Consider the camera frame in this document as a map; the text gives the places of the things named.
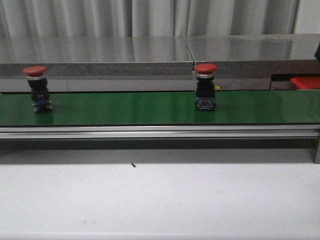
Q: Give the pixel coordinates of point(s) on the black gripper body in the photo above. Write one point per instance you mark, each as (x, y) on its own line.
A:
(317, 54)

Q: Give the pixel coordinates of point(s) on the grey stone counter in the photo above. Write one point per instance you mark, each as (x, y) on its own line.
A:
(125, 64)

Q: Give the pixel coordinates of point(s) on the green conveyor belt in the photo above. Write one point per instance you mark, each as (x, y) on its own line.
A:
(163, 108)

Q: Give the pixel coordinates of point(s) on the red mushroom push button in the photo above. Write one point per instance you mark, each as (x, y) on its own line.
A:
(205, 94)

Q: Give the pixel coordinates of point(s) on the red plastic bin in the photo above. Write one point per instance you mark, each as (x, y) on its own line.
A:
(306, 82)

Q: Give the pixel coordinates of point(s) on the white pleated curtain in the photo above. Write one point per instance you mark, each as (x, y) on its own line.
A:
(145, 18)

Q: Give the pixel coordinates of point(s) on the aluminium conveyor frame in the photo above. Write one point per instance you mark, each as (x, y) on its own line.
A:
(150, 144)

